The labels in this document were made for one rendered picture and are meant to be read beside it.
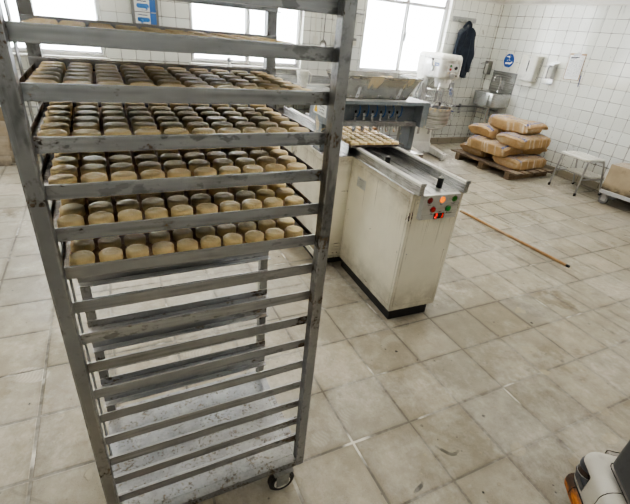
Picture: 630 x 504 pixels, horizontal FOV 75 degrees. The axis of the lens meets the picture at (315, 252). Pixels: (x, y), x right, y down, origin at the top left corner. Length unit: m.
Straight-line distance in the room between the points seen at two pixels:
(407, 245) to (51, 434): 1.87
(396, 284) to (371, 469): 1.03
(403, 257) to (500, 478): 1.12
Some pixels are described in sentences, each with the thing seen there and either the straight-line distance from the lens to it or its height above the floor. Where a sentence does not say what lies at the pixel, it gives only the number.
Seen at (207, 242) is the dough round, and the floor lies 1.06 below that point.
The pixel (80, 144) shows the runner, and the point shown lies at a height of 1.32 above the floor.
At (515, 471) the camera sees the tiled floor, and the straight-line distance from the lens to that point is 2.12.
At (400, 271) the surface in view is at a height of 0.37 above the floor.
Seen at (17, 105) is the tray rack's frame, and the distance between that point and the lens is 0.86.
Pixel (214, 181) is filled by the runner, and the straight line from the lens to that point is 0.95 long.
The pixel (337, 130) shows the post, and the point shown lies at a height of 1.35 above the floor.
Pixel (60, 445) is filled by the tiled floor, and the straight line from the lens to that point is 2.08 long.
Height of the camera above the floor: 1.55
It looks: 29 degrees down
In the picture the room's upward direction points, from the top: 6 degrees clockwise
